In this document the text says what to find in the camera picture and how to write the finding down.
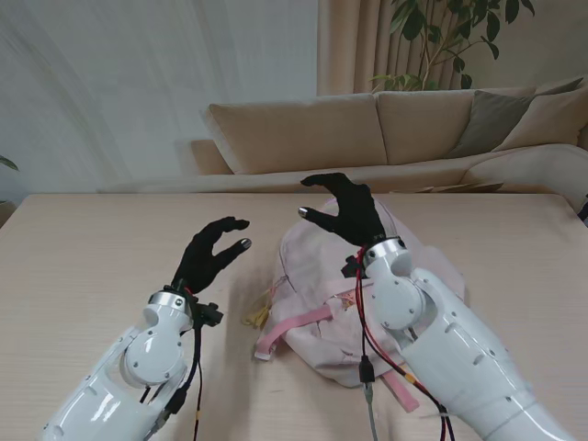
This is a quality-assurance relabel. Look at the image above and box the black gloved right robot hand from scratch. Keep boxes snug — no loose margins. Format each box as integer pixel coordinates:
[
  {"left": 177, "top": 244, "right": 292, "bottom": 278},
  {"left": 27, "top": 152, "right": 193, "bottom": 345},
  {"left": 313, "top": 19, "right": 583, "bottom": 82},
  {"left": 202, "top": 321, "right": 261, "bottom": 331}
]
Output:
[{"left": 298, "top": 172, "right": 387, "bottom": 249}]

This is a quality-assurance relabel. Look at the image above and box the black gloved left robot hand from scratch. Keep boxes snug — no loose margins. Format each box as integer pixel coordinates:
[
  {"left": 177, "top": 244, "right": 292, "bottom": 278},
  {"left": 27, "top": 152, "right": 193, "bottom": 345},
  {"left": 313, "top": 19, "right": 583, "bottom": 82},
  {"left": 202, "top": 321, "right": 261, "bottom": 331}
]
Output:
[{"left": 172, "top": 217, "right": 254, "bottom": 295}]

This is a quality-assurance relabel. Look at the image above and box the yellow backpack charm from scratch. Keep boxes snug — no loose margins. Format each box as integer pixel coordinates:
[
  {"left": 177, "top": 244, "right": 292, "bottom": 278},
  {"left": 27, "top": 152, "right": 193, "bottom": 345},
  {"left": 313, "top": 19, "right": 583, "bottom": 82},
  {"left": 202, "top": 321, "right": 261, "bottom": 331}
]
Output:
[{"left": 242, "top": 287, "right": 276, "bottom": 328}]

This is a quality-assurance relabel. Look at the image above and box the pale pink backpack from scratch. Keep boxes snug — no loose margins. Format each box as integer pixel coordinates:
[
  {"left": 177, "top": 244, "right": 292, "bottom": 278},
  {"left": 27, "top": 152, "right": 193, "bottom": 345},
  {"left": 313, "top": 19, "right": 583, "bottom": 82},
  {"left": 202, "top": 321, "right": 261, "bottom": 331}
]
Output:
[{"left": 253, "top": 195, "right": 468, "bottom": 413}]

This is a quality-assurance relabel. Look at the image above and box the beige fabric sofa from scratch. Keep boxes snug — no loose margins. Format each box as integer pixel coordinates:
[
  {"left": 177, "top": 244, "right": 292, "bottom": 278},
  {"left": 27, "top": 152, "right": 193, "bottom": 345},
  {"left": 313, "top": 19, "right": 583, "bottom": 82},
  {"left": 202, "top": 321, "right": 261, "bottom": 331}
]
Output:
[{"left": 174, "top": 80, "right": 588, "bottom": 194}]

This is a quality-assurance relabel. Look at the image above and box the grey sofa cushion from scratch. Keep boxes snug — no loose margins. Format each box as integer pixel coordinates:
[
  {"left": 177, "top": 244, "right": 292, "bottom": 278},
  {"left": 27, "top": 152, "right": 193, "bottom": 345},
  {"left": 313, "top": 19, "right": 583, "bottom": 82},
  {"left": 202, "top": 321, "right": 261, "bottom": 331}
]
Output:
[{"left": 447, "top": 89, "right": 584, "bottom": 160}]

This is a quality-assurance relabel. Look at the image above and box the white backdrop cloth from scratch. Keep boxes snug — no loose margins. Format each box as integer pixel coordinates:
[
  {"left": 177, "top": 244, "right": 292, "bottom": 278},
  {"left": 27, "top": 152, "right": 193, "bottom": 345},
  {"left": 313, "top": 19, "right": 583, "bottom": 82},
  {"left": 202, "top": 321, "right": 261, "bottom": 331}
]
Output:
[{"left": 0, "top": 0, "right": 319, "bottom": 194}]

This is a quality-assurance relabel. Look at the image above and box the tall green leafy houseplant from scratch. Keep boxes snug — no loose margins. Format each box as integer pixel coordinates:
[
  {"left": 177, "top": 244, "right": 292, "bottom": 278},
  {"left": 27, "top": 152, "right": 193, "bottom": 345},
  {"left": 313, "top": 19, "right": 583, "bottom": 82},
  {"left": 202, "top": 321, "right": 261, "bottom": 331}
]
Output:
[{"left": 369, "top": 0, "right": 537, "bottom": 93}]

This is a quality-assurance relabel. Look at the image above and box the beige loose sofa cushion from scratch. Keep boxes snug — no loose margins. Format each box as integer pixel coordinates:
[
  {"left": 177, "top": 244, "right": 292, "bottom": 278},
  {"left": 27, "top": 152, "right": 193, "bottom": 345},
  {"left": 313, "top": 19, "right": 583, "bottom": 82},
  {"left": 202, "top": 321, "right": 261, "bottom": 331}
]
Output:
[{"left": 493, "top": 86, "right": 588, "bottom": 153}]

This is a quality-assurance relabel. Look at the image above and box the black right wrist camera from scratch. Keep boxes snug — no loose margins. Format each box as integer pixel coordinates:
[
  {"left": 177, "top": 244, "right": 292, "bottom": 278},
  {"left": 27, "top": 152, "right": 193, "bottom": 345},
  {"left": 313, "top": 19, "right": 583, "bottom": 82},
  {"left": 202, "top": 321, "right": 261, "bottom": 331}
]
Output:
[{"left": 340, "top": 254, "right": 367, "bottom": 279}]

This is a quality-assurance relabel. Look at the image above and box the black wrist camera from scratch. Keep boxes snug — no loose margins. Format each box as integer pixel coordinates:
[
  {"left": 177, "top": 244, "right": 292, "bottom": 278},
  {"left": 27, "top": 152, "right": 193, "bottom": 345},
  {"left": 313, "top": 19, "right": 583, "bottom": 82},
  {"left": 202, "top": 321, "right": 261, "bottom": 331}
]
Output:
[
  {"left": 195, "top": 301, "right": 225, "bottom": 328},
  {"left": 340, "top": 254, "right": 367, "bottom": 279}
]

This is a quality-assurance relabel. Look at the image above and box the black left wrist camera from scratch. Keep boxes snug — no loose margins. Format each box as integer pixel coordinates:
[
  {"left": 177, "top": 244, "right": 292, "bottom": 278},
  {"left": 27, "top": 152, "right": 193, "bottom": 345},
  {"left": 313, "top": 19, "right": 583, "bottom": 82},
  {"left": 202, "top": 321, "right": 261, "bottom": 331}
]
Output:
[{"left": 195, "top": 301, "right": 225, "bottom": 328}]

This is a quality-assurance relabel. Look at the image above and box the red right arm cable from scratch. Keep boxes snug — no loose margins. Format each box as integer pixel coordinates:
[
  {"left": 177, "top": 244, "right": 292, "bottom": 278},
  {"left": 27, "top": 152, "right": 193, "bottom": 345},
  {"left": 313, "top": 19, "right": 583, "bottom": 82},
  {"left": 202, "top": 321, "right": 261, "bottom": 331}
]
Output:
[{"left": 353, "top": 247, "right": 449, "bottom": 441}]

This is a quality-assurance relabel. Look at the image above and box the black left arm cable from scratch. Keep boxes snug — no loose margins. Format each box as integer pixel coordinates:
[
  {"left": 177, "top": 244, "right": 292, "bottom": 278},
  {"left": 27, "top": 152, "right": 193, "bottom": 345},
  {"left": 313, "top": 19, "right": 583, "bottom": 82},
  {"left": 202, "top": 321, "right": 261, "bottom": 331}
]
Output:
[{"left": 149, "top": 321, "right": 203, "bottom": 433}]

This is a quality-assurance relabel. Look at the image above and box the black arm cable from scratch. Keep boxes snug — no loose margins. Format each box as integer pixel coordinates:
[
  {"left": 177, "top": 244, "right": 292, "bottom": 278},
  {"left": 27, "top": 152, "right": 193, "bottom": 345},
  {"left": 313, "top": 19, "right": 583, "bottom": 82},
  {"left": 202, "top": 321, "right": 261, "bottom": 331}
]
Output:
[
  {"left": 353, "top": 270, "right": 382, "bottom": 441},
  {"left": 149, "top": 321, "right": 203, "bottom": 433}
]

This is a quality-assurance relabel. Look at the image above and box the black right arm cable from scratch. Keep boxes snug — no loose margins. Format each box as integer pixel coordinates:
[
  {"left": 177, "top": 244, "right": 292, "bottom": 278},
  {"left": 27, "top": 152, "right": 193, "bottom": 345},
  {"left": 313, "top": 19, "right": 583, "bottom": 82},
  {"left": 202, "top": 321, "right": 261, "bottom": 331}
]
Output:
[{"left": 353, "top": 270, "right": 382, "bottom": 441}]

